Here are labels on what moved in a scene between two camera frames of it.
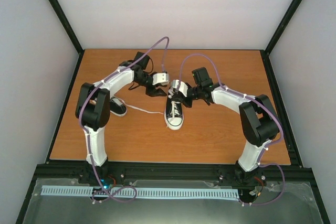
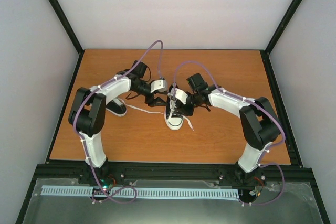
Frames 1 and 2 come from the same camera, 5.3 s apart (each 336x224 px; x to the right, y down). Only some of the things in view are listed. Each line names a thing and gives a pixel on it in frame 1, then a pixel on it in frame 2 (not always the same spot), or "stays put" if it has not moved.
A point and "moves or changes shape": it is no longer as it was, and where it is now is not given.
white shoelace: [174, 109] moves or changes shape
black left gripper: [152, 93] to [158, 99]
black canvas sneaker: [174, 116] stays put
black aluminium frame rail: [56, 172] stays put
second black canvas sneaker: [117, 107] stays put
